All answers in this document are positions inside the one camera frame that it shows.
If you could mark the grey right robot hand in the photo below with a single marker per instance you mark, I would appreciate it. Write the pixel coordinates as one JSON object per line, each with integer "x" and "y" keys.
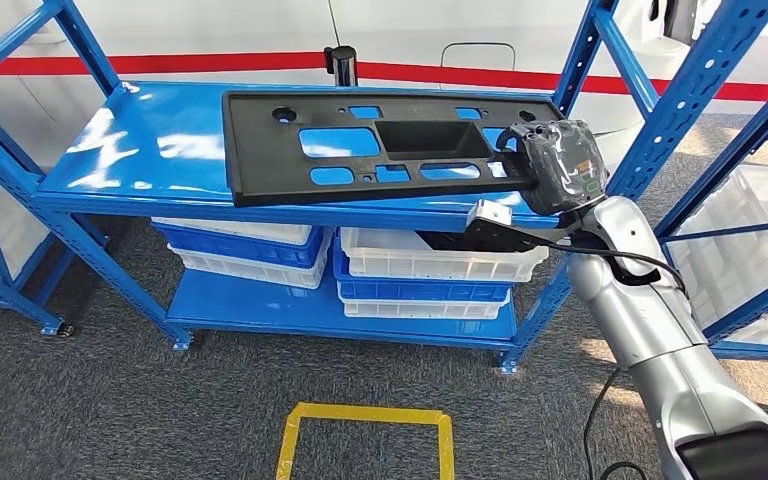
{"x": 566, "y": 166}

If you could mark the black plastic panel part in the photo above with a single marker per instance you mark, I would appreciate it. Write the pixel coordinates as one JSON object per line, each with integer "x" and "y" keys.
{"x": 265, "y": 166}

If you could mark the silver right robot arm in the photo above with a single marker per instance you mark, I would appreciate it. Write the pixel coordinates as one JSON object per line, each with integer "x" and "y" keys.
{"x": 649, "y": 318}

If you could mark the large white plastic crate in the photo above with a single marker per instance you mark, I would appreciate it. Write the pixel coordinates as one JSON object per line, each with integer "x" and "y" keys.
{"x": 728, "y": 265}

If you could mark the blue metal rack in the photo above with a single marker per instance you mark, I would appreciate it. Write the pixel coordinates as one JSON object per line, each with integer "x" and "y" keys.
{"x": 6, "y": 291}
{"x": 755, "y": 305}
{"x": 159, "y": 132}

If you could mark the yellow floor tape square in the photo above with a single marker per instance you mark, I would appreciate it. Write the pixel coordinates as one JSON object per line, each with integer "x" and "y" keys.
{"x": 357, "y": 412}

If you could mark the black stanchion post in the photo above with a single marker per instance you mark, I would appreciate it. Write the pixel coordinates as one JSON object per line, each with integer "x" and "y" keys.
{"x": 342, "y": 65}

